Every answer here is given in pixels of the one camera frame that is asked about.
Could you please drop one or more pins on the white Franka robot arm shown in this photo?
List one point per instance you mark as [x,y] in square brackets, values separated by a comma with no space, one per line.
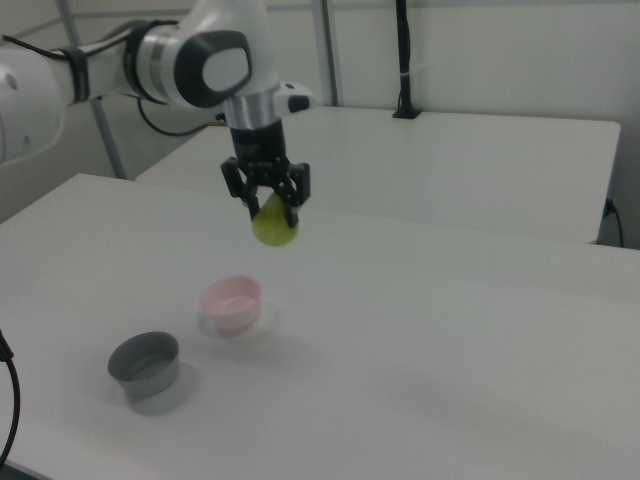
[165,55]

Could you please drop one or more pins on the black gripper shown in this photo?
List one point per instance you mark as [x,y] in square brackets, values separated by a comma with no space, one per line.
[257,142]

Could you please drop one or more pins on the white side table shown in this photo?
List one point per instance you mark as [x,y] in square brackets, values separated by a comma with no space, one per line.
[450,165]

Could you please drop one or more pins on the grey metal partition post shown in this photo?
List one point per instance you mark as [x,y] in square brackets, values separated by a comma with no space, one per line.
[107,135]
[327,50]

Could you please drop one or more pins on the black camera stand pole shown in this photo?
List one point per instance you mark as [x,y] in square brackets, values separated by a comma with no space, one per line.
[403,50]

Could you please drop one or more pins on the green pear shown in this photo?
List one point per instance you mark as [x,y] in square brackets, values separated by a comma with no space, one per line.
[272,232]

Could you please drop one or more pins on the grey plastic bowl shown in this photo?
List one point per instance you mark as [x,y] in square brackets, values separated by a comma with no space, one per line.
[150,385]

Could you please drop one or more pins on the pink plastic bowl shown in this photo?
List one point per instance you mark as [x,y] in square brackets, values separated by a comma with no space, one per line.
[232,320]

